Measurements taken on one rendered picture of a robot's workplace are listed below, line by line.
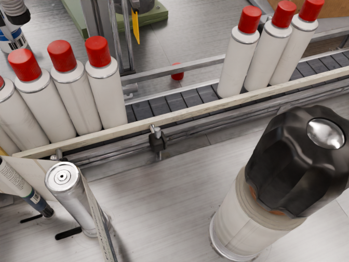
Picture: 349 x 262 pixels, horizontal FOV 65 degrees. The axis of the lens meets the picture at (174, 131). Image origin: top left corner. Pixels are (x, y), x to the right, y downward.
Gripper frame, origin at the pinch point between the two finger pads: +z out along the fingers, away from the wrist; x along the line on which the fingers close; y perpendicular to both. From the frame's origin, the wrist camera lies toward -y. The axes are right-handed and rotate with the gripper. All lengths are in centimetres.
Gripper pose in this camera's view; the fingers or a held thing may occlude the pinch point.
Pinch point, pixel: (5, 30)
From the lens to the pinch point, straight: 88.8
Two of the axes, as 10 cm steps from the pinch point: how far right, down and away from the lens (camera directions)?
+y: 8.7, -3.8, 3.0
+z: -0.4, 5.6, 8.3
